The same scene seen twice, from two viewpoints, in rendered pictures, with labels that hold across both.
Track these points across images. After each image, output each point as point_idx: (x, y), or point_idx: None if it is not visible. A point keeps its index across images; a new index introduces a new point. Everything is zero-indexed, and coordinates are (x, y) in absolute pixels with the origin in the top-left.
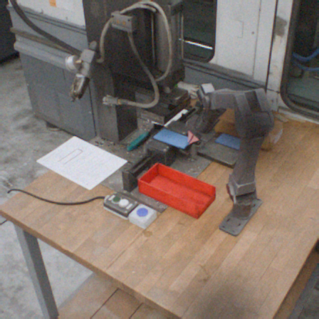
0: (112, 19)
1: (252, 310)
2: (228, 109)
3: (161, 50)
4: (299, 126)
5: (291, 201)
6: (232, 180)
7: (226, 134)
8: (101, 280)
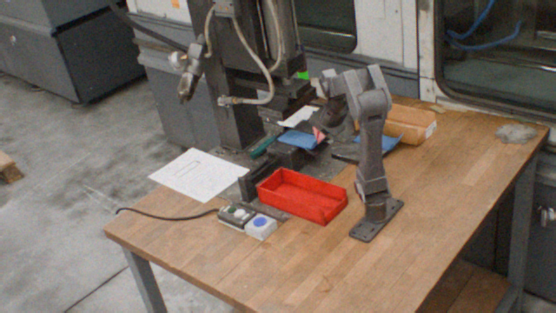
0: (215, 6)
1: None
2: None
3: (271, 35)
4: (459, 116)
5: (439, 201)
6: (359, 176)
7: None
8: None
